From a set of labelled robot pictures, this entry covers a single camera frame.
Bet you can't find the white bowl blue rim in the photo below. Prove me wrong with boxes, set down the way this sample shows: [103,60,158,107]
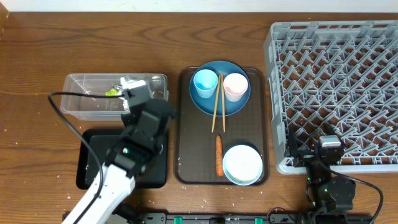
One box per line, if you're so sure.
[223,144,263,186]

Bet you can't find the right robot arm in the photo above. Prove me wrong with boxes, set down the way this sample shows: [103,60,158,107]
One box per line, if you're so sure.
[284,127,356,223]

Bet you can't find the left wooden chopstick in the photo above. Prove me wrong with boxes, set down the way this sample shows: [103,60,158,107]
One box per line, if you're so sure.
[211,74,222,133]

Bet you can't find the orange carrot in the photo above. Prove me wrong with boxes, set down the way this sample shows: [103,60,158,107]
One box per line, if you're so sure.
[215,134,224,177]

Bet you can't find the dark blue plate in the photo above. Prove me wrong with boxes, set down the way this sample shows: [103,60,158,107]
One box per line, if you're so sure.
[189,61,251,116]

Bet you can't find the light blue cup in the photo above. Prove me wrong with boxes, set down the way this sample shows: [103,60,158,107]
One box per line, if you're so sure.
[193,69,218,98]

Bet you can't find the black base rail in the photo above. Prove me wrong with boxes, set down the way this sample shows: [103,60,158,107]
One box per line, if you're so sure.
[62,212,374,224]

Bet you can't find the pink cup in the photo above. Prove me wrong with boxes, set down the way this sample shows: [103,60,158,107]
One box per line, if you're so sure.
[223,73,249,102]

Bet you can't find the black plastic tray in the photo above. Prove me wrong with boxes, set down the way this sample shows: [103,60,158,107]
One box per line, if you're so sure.
[76,128,169,190]

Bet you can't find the grey dishwasher rack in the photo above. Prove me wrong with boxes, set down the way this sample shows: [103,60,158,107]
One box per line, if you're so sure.
[264,21,397,175]

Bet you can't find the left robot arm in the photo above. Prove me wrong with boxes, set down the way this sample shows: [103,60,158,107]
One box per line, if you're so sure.
[64,84,177,223]

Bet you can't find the right wooden chopstick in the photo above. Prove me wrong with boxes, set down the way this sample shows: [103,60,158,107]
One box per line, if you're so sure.
[220,73,226,133]

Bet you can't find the clear plastic bin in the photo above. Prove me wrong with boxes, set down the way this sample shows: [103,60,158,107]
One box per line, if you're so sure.
[60,73,169,121]

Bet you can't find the green orange snack wrapper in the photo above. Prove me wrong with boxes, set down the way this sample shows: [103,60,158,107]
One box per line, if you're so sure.
[105,85,123,97]

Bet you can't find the wooden chopstick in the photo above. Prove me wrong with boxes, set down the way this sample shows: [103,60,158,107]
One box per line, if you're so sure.
[220,73,226,133]
[211,74,222,133]

